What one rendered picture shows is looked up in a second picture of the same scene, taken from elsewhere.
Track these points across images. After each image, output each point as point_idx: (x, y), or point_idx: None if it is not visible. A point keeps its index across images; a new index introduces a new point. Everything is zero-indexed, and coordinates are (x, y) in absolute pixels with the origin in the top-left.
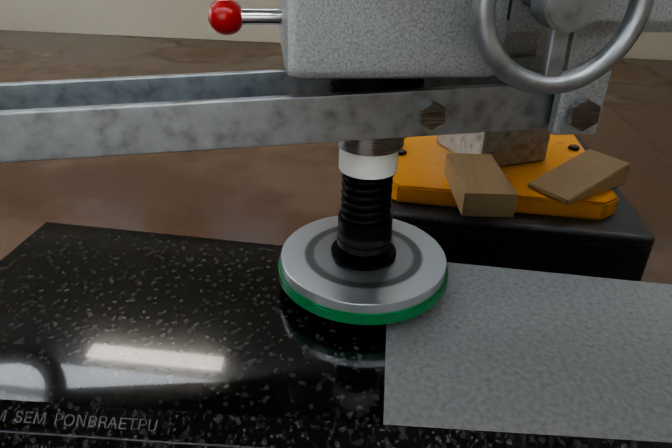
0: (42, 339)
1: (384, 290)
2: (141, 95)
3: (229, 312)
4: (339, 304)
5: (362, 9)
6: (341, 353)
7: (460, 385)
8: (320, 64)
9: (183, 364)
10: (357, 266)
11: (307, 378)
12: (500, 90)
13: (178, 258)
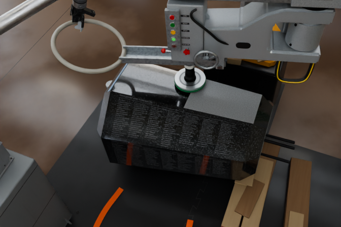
0: (135, 86)
1: (190, 86)
2: (151, 49)
3: (165, 85)
4: (181, 88)
5: (181, 54)
6: (181, 96)
7: (197, 104)
8: (175, 60)
9: (156, 93)
10: (187, 81)
11: (174, 99)
12: None
13: (157, 72)
